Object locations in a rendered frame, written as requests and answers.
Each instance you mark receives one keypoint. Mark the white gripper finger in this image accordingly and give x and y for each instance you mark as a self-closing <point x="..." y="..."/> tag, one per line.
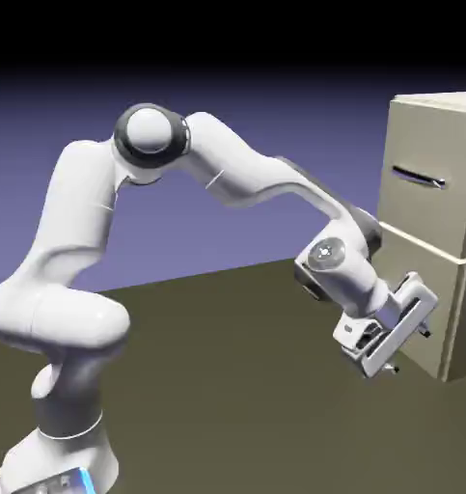
<point x="424" y="330"/>
<point x="391" y="367"/>

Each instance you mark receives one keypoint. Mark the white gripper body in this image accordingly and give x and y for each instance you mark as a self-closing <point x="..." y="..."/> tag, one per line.
<point x="408" y="312"/>

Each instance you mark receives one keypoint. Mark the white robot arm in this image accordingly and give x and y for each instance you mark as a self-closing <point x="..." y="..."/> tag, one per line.
<point x="82" y="216"/>

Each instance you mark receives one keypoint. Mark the plain beige drawer front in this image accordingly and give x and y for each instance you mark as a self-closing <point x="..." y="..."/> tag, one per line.
<point x="448" y="278"/>

